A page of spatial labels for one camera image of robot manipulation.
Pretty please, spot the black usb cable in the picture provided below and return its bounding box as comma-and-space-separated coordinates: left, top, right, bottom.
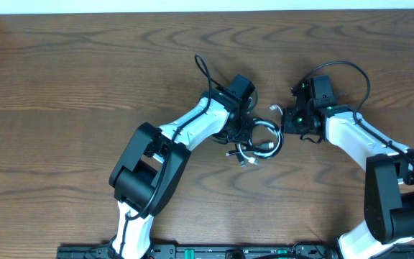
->
225, 117, 285, 168

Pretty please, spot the white usb cable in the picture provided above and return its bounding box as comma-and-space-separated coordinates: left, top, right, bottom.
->
237, 104, 283, 165

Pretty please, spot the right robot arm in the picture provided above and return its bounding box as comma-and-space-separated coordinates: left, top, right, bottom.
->
282, 76, 414, 258

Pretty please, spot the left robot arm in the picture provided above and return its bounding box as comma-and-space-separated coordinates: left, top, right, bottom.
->
109, 74, 255, 258

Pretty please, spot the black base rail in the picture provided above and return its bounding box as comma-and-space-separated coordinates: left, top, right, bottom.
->
56, 242, 343, 259

